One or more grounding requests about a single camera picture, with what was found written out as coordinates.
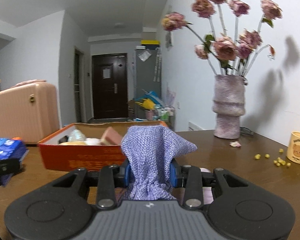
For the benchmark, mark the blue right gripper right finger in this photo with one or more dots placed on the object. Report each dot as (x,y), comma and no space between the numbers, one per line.
(175,174)

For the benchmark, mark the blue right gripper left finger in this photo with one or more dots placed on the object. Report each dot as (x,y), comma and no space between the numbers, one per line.
(125,171)

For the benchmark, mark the blue handkerchief tissue pack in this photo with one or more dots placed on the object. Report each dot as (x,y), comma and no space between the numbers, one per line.
(10,148)

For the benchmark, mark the purple woven pouch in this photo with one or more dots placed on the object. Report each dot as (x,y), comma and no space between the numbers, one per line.
(150,150)

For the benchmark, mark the lilac fuzzy towel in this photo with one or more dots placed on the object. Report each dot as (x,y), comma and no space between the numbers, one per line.
(207,195)

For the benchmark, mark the clear plastic bag bundle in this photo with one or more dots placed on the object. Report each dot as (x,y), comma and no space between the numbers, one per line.
(76,135)

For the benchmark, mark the white yellow plush toy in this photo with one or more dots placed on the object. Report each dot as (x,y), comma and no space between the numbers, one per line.
(87,142)

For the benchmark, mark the pink striped sponge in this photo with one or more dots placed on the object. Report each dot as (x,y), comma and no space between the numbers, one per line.
(111,137)

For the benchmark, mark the orange cardboard box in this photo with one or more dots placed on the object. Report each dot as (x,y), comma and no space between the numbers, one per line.
(66,158)

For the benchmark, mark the metal storage trolley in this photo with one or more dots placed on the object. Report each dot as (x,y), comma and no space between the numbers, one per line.
(165,114)

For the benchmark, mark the pink ribbed suitcase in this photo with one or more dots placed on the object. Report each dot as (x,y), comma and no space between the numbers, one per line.
(29,111)

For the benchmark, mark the fallen pink petal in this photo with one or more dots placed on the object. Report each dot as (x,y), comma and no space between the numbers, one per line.
(235,144)

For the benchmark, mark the purple textured vase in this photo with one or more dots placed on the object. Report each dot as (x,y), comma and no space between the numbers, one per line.
(229,105)

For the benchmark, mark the dark brown entry door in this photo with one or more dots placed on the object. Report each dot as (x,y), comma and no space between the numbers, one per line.
(110,86)

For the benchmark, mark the grey refrigerator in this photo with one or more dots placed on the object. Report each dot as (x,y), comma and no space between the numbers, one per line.
(147,72)

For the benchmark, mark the cream bear mug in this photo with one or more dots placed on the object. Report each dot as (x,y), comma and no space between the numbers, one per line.
(293,151)

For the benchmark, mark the dried pink rose bouquet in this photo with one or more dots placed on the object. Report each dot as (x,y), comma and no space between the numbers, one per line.
(235,54)

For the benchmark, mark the yellow box on refrigerator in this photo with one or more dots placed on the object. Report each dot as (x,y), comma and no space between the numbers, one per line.
(150,42)

